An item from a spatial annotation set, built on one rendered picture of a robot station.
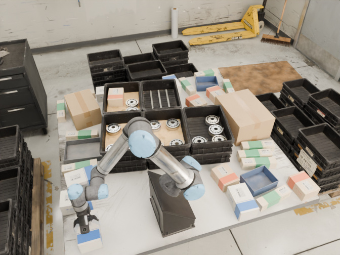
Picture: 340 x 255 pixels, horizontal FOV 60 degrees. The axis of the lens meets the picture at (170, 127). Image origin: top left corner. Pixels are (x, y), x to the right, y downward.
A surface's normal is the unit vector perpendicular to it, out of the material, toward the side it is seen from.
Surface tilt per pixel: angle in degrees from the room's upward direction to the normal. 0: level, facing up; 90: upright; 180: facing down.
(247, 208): 0
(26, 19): 90
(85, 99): 0
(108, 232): 0
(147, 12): 90
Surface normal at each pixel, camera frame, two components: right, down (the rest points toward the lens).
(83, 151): 0.00, -0.73
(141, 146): 0.09, 0.46
